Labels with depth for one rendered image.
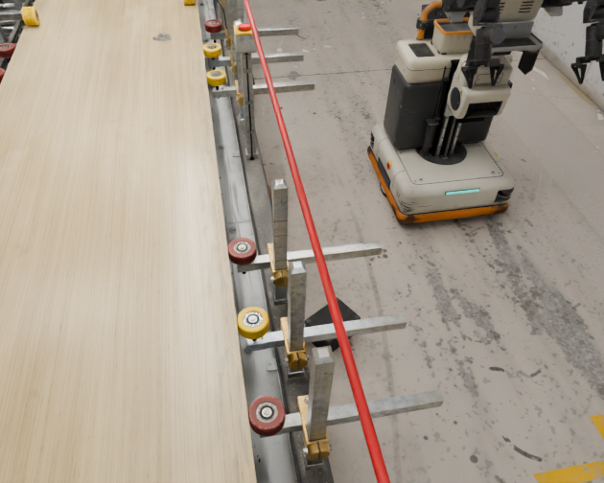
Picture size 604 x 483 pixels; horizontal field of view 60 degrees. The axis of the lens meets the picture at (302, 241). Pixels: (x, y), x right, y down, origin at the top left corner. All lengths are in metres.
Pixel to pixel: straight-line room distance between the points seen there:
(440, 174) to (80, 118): 1.75
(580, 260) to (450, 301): 0.79
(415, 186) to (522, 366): 0.99
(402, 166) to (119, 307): 1.85
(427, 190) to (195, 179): 1.39
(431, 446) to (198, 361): 1.20
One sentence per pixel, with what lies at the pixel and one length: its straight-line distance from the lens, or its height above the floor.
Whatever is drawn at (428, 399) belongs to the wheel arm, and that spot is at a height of 0.85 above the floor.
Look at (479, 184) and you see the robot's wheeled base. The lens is 2.87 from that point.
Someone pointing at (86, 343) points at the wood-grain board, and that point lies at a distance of 1.37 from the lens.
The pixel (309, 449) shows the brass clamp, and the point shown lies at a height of 0.85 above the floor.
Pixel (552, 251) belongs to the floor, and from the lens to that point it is 3.05.
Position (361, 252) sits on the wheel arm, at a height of 0.84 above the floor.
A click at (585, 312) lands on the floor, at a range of 2.84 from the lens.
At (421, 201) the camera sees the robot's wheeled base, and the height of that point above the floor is 0.21.
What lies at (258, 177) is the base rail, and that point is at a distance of 2.04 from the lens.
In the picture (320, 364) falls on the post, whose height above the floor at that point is 1.17.
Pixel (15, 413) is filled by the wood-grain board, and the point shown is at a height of 0.90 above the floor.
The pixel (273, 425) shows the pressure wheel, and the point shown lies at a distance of 1.18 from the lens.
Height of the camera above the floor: 1.98
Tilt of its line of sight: 46 degrees down
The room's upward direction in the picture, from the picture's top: 2 degrees clockwise
